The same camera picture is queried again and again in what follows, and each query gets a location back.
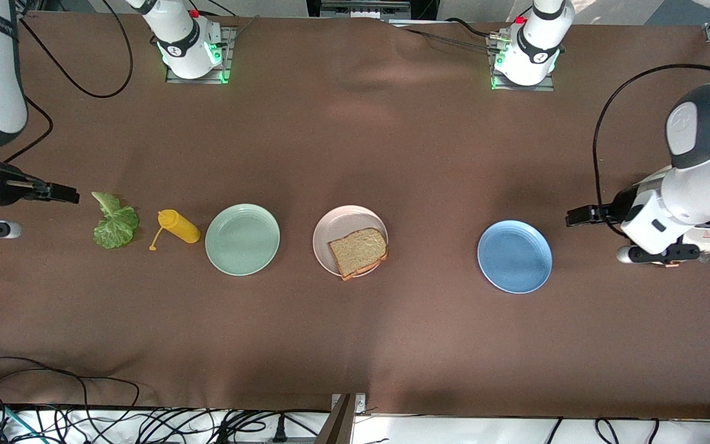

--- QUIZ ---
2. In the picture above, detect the green lettuce leaf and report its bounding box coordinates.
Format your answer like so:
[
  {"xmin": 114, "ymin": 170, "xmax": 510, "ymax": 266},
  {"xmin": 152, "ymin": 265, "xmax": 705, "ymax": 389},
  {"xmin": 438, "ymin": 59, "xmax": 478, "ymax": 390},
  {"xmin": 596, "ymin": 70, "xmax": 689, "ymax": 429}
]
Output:
[{"xmin": 91, "ymin": 191, "xmax": 140, "ymax": 250}]

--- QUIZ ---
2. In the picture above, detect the yellow mustard squeeze bottle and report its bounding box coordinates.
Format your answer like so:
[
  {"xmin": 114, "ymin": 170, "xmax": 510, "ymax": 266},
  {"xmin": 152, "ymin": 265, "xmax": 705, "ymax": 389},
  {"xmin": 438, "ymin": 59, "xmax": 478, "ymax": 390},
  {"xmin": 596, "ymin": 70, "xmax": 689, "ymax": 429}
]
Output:
[{"xmin": 149, "ymin": 209, "xmax": 202, "ymax": 252}]

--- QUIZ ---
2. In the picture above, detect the brown bread slice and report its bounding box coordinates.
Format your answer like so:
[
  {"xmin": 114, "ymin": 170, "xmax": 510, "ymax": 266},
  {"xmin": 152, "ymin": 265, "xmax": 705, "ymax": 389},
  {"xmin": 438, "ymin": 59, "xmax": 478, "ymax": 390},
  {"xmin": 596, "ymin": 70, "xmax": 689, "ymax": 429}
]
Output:
[{"xmin": 328, "ymin": 228, "xmax": 389, "ymax": 281}]

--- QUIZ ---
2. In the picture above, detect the blue plate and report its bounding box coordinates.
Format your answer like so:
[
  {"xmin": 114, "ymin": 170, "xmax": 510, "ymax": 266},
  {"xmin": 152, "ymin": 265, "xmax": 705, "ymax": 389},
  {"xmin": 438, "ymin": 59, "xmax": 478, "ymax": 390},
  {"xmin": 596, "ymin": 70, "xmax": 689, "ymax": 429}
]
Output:
[{"xmin": 477, "ymin": 220, "xmax": 553, "ymax": 294}]

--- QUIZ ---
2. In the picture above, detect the green plate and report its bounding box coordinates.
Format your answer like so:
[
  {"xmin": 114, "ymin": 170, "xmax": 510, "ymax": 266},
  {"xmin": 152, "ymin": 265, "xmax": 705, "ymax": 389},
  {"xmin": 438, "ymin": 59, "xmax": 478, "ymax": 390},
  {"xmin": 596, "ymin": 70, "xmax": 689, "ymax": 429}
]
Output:
[{"xmin": 205, "ymin": 203, "xmax": 281, "ymax": 276}]

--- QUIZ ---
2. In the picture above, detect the beige plate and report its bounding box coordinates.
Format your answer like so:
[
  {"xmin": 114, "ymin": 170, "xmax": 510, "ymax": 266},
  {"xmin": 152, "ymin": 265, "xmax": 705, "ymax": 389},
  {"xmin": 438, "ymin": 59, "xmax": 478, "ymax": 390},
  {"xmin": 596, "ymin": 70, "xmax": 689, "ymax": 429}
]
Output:
[{"xmin": 312, "ymin": 205, "xmax": 388, "ymax": 277}]

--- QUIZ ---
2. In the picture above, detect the brown table cloth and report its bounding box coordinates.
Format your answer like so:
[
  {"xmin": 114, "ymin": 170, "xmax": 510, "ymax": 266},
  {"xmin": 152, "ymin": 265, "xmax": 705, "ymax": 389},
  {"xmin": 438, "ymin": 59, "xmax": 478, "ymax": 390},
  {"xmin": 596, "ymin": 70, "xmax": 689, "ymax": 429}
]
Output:
[{"xmin": 0, "ymin": 11, "xmax": 710, "ymax": 421}]

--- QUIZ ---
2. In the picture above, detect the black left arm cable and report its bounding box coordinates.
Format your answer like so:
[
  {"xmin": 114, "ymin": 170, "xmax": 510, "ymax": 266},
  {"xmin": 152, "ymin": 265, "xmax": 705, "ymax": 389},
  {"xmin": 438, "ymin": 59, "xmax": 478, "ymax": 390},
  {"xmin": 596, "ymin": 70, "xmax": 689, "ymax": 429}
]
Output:
[{"xmin": 592, "ymin": 64, "xmax": 710, "ymax": 210}]

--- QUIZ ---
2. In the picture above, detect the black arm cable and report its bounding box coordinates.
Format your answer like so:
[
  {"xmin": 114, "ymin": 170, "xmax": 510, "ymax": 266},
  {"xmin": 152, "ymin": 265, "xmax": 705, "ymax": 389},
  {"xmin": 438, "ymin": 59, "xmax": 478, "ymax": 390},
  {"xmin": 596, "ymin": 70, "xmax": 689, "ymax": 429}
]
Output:
[
  {"xmin": 1, "ymin": 0, "xmax": 134, "ymax": 164},
  {"xmin": 592, "ymin": 64, "xmax": 710, "ymax": 210}
]

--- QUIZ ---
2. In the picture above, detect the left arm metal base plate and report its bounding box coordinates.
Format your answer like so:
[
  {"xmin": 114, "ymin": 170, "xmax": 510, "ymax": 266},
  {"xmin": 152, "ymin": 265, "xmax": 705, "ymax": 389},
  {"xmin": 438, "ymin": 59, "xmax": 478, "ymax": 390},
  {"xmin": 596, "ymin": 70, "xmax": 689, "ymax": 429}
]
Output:
[{"xmin": 489, "ymin": 34, "xmax": 556, "ymax": 92}]

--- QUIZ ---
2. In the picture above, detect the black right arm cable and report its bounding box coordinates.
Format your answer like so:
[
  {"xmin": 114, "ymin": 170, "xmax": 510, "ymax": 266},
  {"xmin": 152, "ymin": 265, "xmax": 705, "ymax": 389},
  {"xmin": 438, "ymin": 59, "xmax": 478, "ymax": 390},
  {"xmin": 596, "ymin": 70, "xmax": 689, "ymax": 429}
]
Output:
[{"xmin": 1, "ymin": 0, "xmax": 134, "ymax": 164}]

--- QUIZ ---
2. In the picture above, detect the long black looped cable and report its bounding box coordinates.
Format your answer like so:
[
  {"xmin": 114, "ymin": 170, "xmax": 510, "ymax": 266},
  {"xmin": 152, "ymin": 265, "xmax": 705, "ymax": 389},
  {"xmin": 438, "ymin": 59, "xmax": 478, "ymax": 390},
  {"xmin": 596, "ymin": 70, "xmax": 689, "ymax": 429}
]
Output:
[{"xmin": 0, "ymin": 356, "xmax": 141, "ymax": 432}]

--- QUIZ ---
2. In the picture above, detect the short black looped cable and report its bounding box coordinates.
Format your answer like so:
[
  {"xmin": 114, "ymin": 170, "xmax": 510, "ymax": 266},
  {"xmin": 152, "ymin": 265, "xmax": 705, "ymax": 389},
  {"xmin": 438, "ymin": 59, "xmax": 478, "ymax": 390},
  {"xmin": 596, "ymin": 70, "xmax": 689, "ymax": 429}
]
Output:
[{"xmin": 595, "ymin": 418, "xmax": 661, "ymax": 444}]

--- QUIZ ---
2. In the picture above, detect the black base cable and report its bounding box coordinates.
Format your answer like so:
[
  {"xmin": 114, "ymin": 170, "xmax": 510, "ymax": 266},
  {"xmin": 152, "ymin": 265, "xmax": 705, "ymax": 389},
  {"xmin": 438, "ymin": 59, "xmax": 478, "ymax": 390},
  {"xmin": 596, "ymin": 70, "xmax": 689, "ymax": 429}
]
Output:
[{"xmin": 389, "ymin": 18, "xmax": 500, "ymax": 50}]

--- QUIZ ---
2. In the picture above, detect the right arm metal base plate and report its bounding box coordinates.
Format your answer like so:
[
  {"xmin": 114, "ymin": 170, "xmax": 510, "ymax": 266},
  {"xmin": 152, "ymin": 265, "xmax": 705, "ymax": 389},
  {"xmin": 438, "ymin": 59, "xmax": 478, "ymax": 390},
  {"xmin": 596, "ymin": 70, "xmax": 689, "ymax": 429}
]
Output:
[{"xmin": 165, "ymin": 26, "xmax": 237, "ymax": 84}]

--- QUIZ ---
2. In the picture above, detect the black equipment frame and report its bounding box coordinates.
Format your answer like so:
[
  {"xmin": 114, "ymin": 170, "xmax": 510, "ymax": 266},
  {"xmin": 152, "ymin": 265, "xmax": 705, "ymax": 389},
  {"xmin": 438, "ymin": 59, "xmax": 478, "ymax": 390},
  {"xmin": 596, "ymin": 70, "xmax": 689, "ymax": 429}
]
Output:
[{"xmin": 306, "ymin": 0, "xmax": 441, "ymax": 22}]

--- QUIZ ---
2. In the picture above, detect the aluminium camera pole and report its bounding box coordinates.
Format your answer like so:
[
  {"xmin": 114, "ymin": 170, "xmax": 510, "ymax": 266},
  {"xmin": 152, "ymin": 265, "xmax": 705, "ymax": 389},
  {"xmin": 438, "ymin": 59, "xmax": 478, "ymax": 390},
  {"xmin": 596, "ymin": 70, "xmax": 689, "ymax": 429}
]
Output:
[{"xmin": 315, "ymin": 393, "xmax": 368, "ymax": 444}]

